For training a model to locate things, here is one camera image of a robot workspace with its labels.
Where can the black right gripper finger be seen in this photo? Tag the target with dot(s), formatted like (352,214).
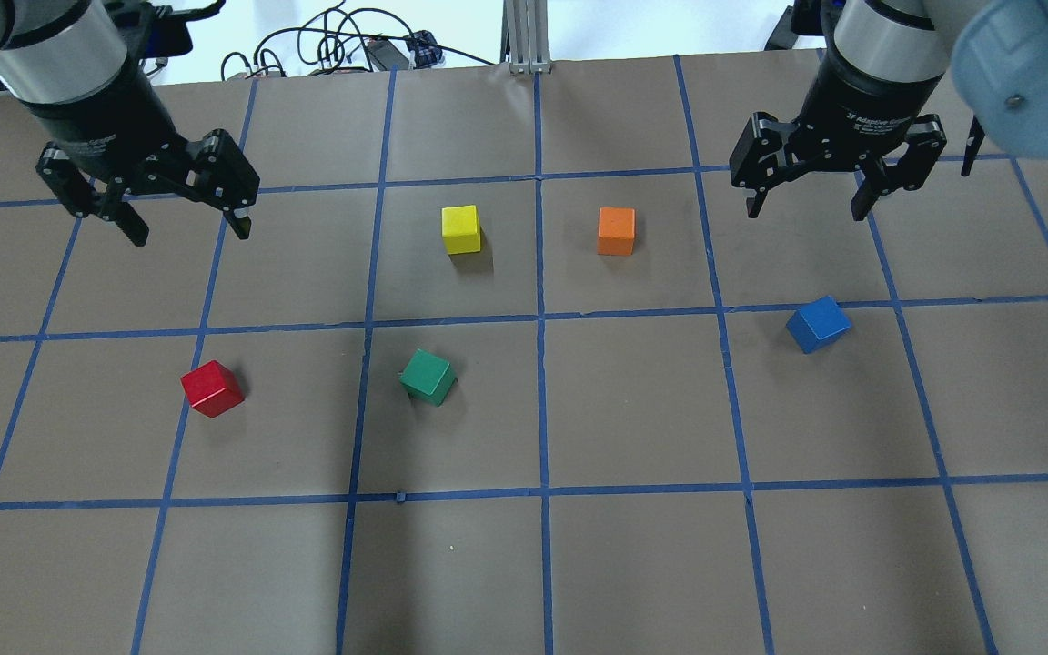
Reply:
(755,201)
(871,187)

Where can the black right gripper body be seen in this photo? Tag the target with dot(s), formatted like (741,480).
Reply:
(854,103)

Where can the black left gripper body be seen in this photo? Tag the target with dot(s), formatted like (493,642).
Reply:
(108,116)

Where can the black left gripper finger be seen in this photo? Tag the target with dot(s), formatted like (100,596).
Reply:
(239,223)
(130,223)

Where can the red wooden block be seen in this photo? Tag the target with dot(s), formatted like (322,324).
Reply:
(212,389)

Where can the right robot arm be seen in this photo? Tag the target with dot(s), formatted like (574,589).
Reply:
(995,52)

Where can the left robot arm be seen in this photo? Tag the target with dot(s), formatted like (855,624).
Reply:
(76,67)

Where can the blue wooden block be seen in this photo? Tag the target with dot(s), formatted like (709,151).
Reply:
(818,324)

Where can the orange wooden block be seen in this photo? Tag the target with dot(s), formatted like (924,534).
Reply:
(617,231)

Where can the yellow wooden block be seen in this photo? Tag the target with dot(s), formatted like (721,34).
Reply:
(461,230)

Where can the green wooden block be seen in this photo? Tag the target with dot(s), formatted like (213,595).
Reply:
(427,377)

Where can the black power brick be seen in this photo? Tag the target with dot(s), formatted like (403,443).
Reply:
(782,31)

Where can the black power adapter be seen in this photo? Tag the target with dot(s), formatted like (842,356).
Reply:
(419,50)

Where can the aluminium frame post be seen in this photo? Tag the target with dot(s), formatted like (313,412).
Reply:
(524,37)

